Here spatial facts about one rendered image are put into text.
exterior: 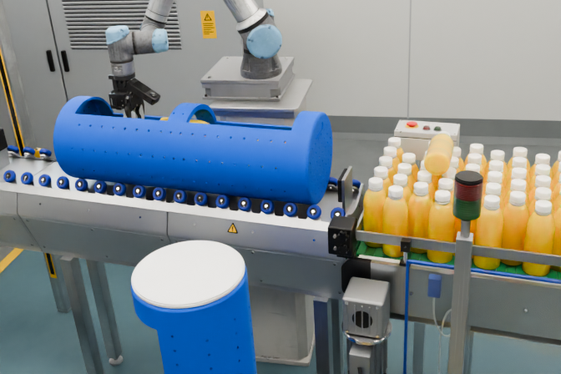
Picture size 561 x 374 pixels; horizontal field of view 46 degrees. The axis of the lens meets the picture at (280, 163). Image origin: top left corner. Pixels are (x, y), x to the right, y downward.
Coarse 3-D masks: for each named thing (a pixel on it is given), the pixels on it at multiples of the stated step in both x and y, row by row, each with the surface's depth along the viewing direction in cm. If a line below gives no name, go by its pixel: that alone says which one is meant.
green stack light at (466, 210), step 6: (456, 198) 152; (456, 204) 153; (462, 204) 151; (468, 204) 150; (474, 204) 151; (480, 204) 152; (456, 210) 153; (462, 210) 152; (468, 210) 151; (474, 210) 151; (480, 210) 153; (456, 216) 154; (462, 216) 152; (468, 216) 152; (474, 216) 152
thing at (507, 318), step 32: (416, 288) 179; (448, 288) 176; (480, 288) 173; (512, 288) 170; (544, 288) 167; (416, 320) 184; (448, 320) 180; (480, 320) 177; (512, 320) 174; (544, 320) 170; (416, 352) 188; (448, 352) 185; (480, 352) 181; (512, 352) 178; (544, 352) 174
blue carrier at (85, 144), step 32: (64, 128) 216; (96, 128) 213; (128, 128) 209; (160, 128) 206; (192, 128) 203; (224, 128) 200; (256, 128) 197; (288, 128) 217; (320, 128) 200; (64, 160) 219; (96, 160) 214; (128, 160) 210; (160, 160) 206; (192, 160) 202; (224, 160) 198; (256, 160) 195; (288, 160) 192; (320, 160) 202; (224, 192) 207; (256, 192) 201; (288, 192) 196; (320, 192) 205
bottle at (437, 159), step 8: (440, 136) 194; (448, 136) 195; (432, 144) 190; (440, 144) 189; (448, 144) 190; (432, 152) 185; (440, 152) 184; (448, 152) 187; (424, 160) 186; (432, 160) 185; (440, 160) 185; (448, 160) 184; (432, 168) 186; (440, 168) 186; (448, 168) 185
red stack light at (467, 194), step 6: (456, 180) 151; (456, 186) 151; (462, 186) 149; (468, 186) 149; (474, 186) 149; (480, 186) 149; (456, 192) 152; (462, 192) 150; (468, 192) 149; (474, 192) 149; (480, 192) 150; (462, 198) 150; (468, 198) 150; (474, 198) 150; (480, 198) 151
